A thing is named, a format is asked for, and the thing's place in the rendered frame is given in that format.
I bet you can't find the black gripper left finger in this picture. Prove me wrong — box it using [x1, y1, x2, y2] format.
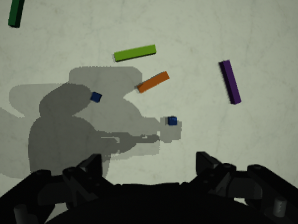
[0, 154, 130, 224]

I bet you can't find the orange rod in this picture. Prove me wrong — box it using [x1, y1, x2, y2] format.
[137, 71, 169, 93]

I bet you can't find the purple rod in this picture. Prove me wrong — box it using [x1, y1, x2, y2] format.
[219, 60, 241, 105]

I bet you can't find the lime green rod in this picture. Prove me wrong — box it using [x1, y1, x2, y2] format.
[114, 44, 157, 62]

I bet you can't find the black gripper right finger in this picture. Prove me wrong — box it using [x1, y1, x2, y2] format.
[175, 151, 298, 224]

